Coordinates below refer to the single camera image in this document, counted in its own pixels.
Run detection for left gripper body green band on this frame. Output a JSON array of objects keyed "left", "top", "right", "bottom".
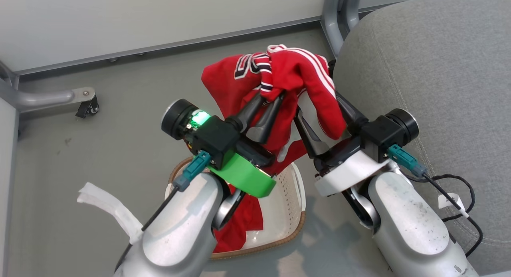
[{"left": 162, "top": 98, "right": 277, "bottom": 198}]

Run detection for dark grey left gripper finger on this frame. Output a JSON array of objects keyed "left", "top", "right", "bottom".
[
  {"left": 247, "top": 94, "right": 285, "bottom": 144},
  {"left": 227, "top": 93, "right": 265, "bottom": 133}
]

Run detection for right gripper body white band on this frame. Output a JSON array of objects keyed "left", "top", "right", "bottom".
[{"left": 313, "top": 108, "right": 420, "bottom": 197}]

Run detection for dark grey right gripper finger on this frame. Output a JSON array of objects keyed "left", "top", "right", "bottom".
[
  {"left": 335, "top": 91, "right": 368, "bottom": 134},
  {"left": 293, "top": 109, "right": 330, "bottom": 158}
]

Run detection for red sports jersey white stripes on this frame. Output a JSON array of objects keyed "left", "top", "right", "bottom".
[{"left": 201, "top": 44, "right": 347, "bottom": 253}]

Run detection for cream perforated laundry basket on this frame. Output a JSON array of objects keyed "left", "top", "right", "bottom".
[{"left": 164, "top": 156, "right": 307, "bottom": 260}]

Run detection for grey fabric sofa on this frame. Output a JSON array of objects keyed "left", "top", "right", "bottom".
[{"left": 332, "top": 0, "right": 511, "bottom": 275}]

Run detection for white translucent plastic strip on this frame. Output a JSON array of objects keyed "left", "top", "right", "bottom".
[{"left": 77, "top": 182, "right": 143, "bottom": 244}]

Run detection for grey metal partition foot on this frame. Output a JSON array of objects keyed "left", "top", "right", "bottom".
[{"left": 0, "top": 61, "right": 96, "bottom": 115}]

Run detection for black cable teal connector right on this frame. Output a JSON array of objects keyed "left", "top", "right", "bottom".
[{"left": 386, "top": 144, "right": 484, "bottom": 257}]

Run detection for black cable teal connector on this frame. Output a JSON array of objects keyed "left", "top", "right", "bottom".
[
  {"left": 386, "top": 144, "right": 484, "bottom": 257},
  {"left": 141, "top": 150, "right": 211, "bottom": 232}
]

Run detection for black cable teal connector left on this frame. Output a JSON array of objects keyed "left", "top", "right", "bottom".
[{"left": 141, "top": 150, "right": 211, "bottom": 232}]

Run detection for white cable tag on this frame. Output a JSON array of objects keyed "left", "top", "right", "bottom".
[{"left": 438, "top": 193, "right": 469, "bottom": 218}]

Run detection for grey metal partition post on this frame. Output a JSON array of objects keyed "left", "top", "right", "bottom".
[{"left": 321, "top": 0, "right": 363, "bottom": 58}]

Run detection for grey aluminium floor rail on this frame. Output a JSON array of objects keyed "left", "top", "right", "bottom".
[{"left": 14, "top": 16, "right": 324, "bottom": 76}]

